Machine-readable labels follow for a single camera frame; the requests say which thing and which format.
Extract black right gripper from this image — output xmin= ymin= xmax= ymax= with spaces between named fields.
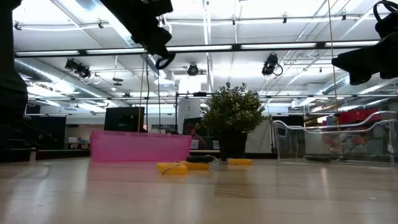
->
xmin=331 ymin=30 xmax=398 ymax=85

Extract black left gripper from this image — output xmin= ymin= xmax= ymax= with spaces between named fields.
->
xmin=99 ymin=0 xmax=174 ymax=57

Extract red storage boxes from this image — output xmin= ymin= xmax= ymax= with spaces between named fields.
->
xmin=338 ymin=108 xmax=383 ymax=125

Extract black background monitor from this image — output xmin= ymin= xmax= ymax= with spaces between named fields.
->
xmin=103 ymin=106 xmax=146 ymax=133

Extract clear plastic bin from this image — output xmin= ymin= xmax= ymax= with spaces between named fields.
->
xmin=272 ymin=110 xmax=398 ymax=166

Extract person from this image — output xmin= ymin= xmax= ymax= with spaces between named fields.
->
xmin=183 ymin=119 xmax=209 ymax=150

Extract potted green plant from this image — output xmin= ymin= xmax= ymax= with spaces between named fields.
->
xmin=198 ymin=82 xmax=266 ymax=162

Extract translucent red plastic bin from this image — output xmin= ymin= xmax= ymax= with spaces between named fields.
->
xmin=90 ymin=129 xmax=193 ymax=163

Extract black ceiling-mounted camera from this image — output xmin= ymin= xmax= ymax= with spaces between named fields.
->
xmin=64 ymin=58 xmax=92 ymax=79
xmin=187 ymin=63 xmax=200 ymax=77
xmin=261 ymin=53 xmax=284 ymax=77

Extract black hanging cable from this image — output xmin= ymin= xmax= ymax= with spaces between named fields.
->
xmin=157 ymin=70 xmax=162 ymax=134
xmin=145 ymin=57 xmax=150 ymax=133

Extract black overhead frame bar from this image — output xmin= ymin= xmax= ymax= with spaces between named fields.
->
xmin=14 ymin=40 xmax=382 ymax=57

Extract black aluminium table frame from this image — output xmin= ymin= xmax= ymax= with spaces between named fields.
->
xmin=0 ymin=148 xmax=279 ymax=161

